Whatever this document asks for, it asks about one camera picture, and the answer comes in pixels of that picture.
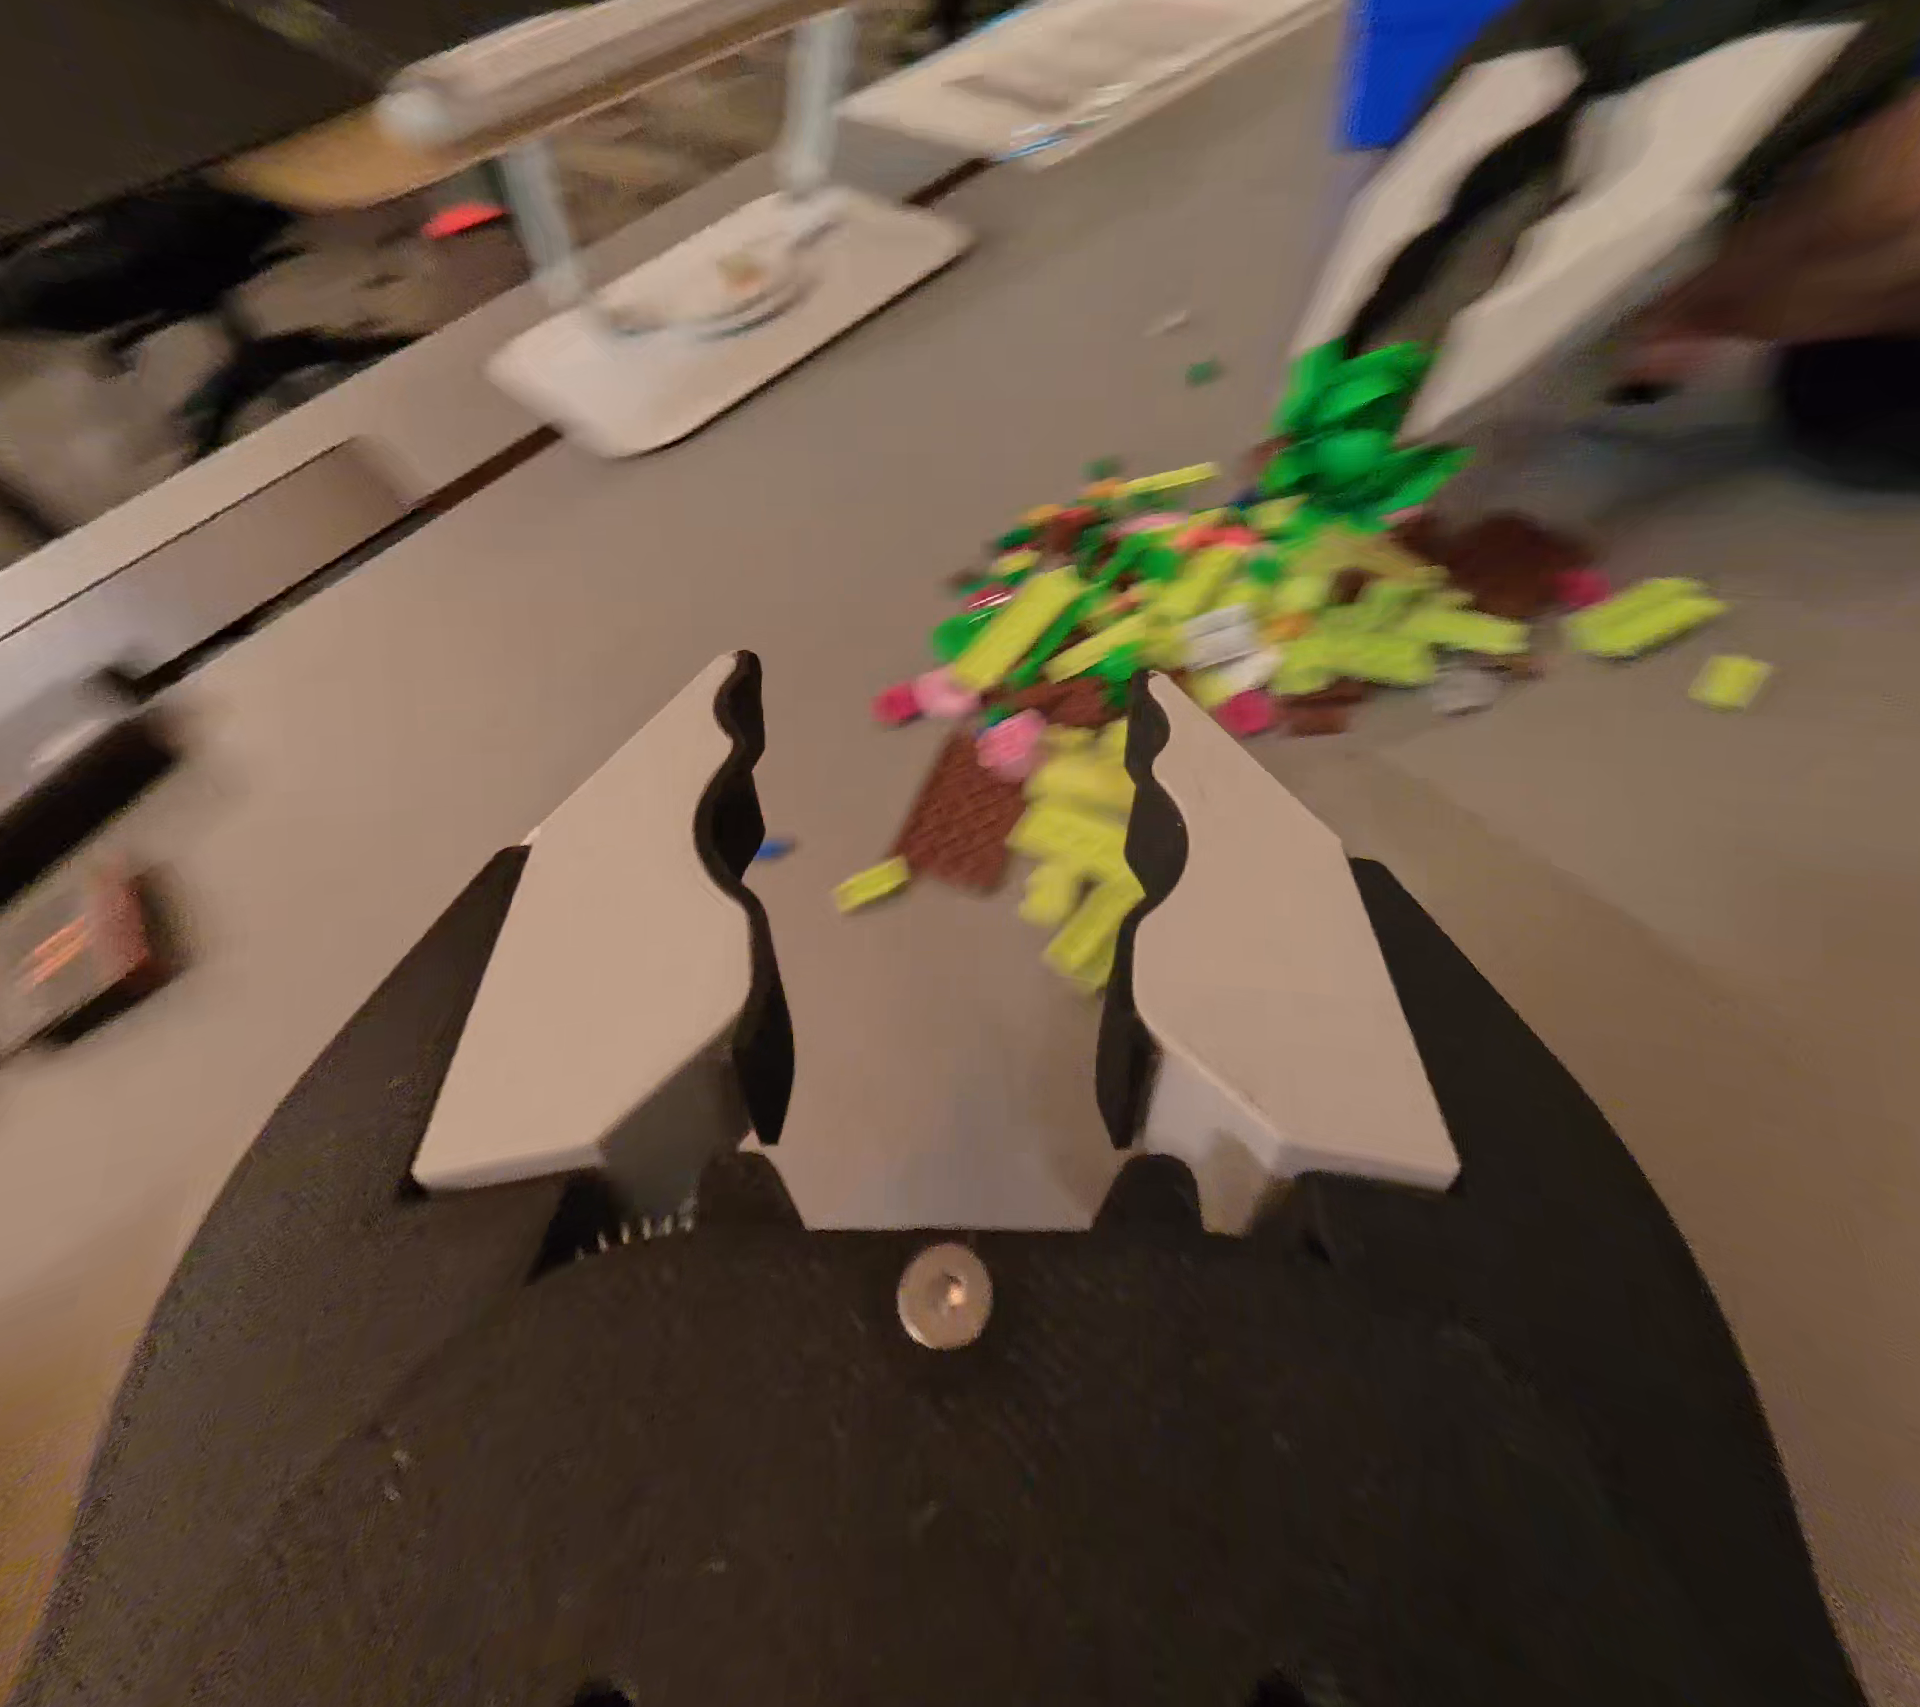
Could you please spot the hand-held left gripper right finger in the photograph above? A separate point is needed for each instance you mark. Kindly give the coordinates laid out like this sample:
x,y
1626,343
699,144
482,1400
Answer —
x,y
1290,986

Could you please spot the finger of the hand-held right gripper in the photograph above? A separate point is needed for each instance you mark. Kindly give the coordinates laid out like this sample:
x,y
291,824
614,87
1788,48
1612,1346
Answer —
x,y
1441,177
1649,194

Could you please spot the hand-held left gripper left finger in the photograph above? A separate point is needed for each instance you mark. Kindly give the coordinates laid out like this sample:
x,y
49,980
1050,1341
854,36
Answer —
x,y
601,986

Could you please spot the green leafy brick plant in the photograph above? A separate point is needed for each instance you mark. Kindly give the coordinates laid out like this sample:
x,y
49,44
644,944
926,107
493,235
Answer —
x,y
1350,433

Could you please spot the pile of small toy bricks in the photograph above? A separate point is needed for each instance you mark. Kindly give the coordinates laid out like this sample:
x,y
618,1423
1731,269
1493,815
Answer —
x,y
1199,626

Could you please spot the person's right hand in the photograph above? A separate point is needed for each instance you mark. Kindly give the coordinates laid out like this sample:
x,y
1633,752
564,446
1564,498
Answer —
x,y
1830,236

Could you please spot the laminated paper sheet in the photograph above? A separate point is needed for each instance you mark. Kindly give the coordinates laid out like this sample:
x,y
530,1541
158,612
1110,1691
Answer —
x,y
1095,59

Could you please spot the brown toy brick plate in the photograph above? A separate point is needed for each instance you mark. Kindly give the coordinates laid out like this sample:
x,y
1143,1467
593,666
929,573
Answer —
x,y
1502,567
970,815

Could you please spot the lime ridged toy brick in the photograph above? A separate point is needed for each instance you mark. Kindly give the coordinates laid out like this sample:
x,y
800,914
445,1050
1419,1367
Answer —
x,y
1644,616

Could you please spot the pink curved toy tube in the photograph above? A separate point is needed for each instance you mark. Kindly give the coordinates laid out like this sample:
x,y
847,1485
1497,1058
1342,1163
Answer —
x,y
945,692

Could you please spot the small lime toy plate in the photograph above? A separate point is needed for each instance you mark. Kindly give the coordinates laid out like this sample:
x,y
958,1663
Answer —
x,y
1730,682

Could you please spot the black flat power box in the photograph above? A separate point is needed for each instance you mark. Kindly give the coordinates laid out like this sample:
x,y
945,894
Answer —
x,y
92,809

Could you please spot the white desk lamp stand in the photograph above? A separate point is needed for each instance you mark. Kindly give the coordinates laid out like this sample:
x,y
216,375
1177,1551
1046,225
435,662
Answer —
x,y
841,267

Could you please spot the small orange green toy piece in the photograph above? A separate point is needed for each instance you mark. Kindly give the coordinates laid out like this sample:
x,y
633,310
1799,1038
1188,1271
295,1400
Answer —
x,y
743,272

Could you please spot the black camera battery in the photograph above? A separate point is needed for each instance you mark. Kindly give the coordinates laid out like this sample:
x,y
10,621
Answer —
x,y
62,957

